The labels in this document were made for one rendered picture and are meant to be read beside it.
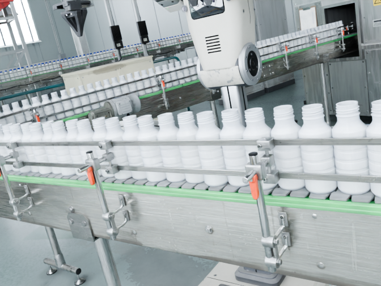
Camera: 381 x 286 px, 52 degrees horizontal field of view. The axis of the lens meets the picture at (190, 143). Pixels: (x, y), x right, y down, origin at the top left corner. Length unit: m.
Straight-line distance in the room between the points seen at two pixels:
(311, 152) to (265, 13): 7.00
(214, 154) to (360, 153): 0.30
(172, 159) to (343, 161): 0.39
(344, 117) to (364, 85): 3.88
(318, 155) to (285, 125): 0.08
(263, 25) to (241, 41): 6.19
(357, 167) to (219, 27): 0.86
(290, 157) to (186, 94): 2.25
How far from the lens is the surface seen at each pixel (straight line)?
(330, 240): 0.79
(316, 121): 0.74
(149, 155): 0.96
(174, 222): 0.97
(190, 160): 0.90
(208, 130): 0.84
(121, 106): 2.51
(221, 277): 1.89
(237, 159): 0.83
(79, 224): 1.25
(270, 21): 7.79
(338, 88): 4.77
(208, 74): 1.51
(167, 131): 0.92
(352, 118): 0.73
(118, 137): 1.03
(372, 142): 0.71
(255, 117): 0.78
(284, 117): 0.76
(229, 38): 1.44
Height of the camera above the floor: 1.33
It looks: 15 degrees down
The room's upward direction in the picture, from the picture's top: 12 degrees counter-clockwise
